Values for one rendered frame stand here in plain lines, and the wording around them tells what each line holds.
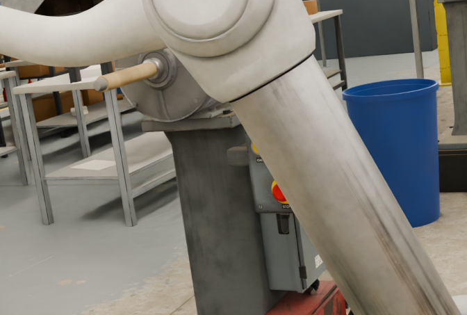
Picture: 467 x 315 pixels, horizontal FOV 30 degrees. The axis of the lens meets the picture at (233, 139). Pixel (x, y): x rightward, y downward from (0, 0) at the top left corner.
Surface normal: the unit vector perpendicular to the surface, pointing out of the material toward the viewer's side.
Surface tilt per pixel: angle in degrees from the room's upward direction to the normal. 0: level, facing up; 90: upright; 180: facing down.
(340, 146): 76
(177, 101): 97
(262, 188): 90
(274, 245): 90
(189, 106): 114
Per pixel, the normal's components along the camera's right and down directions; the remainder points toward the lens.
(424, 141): 0.53, 0.15
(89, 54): -0.05, 0.69
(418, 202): 0.33, 0.20
